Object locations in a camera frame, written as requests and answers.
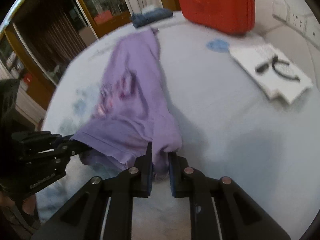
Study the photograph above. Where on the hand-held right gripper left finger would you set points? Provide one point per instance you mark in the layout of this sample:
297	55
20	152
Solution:
149	180

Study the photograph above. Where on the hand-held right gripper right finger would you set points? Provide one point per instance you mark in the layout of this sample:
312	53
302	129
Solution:
171	178

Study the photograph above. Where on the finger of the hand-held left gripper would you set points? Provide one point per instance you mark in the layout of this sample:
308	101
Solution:
72	148
37	137

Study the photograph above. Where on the purple shirt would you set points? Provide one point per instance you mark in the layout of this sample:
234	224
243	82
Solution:
132	92

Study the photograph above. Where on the person's left hand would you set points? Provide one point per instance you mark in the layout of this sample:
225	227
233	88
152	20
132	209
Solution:
28	205

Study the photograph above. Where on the floral bed sheet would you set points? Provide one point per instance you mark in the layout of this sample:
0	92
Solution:
225	130

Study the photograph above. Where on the wooden framed glass doors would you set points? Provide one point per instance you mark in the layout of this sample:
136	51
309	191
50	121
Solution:
50	42

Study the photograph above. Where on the red box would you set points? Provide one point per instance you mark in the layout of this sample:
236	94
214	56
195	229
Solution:
103	18

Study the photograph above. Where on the white paper booklet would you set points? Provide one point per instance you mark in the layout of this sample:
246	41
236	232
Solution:
282	90

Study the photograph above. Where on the black stick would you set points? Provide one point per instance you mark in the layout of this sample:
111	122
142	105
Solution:
261	68

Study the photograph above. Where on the folded blue cloth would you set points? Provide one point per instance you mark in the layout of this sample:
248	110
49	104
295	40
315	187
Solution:
150	17

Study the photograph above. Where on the red hard case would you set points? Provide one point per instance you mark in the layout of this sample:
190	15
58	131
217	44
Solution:
215	5

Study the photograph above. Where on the white wall socket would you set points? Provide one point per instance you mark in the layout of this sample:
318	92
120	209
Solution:
297	22

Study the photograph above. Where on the white wall switch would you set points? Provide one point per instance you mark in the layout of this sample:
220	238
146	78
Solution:
281	10

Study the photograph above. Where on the white wall plate with dot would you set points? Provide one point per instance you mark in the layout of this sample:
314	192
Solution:
313	31

